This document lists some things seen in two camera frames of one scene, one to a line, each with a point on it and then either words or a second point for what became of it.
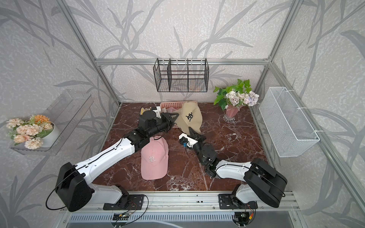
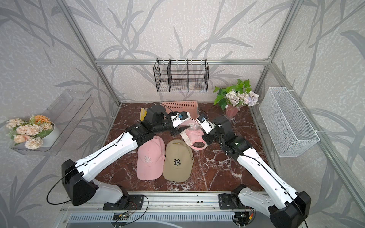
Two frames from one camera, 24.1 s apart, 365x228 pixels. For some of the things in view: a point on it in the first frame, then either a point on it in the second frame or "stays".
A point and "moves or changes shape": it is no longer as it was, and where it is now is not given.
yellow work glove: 142,110 stays
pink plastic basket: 177,105 stays
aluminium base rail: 172,201 stays
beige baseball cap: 189,116 to 178,161
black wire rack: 181,75 stays
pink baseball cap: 154,157 moves or changes shape
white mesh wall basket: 291,132 stays
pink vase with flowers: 232,98 stays
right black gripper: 193,134 to 206,137
